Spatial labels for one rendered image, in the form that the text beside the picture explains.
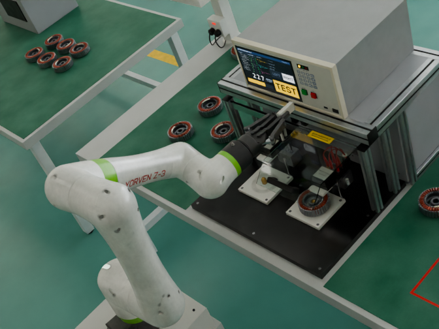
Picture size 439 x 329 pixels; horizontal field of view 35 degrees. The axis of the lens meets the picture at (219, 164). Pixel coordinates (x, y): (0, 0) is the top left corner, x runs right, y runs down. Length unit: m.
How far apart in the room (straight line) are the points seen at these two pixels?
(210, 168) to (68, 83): 1.84
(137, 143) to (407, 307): 1.45
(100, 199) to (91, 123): 3.11
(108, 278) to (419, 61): 1.22
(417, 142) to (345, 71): 0.42
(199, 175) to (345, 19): 0.70
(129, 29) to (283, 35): 1.78
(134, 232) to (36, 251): 2.36
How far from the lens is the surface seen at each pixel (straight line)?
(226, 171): 2.05
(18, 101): 3.83
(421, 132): 2.45
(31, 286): 3.91
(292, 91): 2.32
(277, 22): 2.40
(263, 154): 2.55
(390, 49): 2.34
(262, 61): 2.33
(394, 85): 2.32
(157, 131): 3.11
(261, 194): 2.56
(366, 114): 2.23
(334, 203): 2.44
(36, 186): 4.52
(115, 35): 3.98
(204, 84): 3.27
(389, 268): 2.27
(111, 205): 1.68
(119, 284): 2.05
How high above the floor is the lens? 2.52
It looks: 39 degrees down
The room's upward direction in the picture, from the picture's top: 23 degrees counter-clockwise
